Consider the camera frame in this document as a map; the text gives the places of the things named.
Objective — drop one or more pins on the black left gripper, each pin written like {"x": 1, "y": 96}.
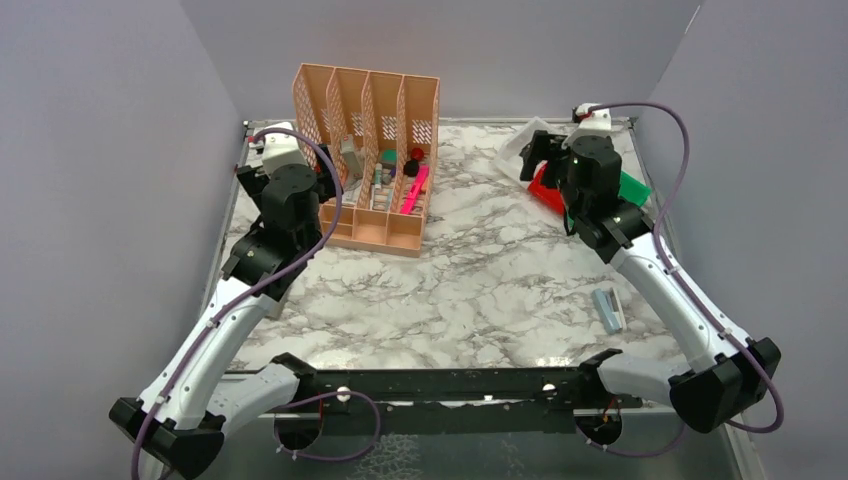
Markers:
{"x": 325, "y": 169}

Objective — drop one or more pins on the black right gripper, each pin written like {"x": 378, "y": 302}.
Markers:
{"x": 542, "y": 153}

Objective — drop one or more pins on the red plastic bin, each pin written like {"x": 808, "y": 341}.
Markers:
{"x": 549, "y": 197}

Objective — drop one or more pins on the green plastic bin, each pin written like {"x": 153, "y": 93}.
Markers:
{"x": 633, "y": 190}

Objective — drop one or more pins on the peach plastic desk organizer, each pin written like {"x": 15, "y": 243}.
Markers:
{"x": 382, "y": 110}

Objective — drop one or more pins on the white plastic bin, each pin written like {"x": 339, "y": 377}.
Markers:
{"x": 508, "y": 160}

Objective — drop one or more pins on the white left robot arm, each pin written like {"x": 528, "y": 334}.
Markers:
{"x": 181, "y": 420}

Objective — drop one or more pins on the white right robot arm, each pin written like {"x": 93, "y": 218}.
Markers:
{"x": 726, "y": 370}

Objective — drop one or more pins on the grey box in organizer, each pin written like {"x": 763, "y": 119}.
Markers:
{"x": 351, "y": 157}

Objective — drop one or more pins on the green capped bottle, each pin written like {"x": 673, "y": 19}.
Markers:
{"x": 386, "y": 168}

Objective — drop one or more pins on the pink highlighter pen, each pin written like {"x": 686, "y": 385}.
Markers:
{"x": 416, "y": 189}

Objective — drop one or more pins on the red black stamp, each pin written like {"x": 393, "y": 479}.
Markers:
{"x": 412, "y": 166}

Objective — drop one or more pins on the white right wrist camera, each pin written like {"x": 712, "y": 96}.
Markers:
{"x": 591, "y": 120}

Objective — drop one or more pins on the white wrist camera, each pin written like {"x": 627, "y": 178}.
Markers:
{"x": 276, "y": 150}
{"x": 591, "y": 120}

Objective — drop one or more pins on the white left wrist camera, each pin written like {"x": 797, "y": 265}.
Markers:
{"x": 276, "y": 150}

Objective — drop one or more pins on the black mounting rail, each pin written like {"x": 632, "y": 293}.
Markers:
{"x": 444, "y": 401}

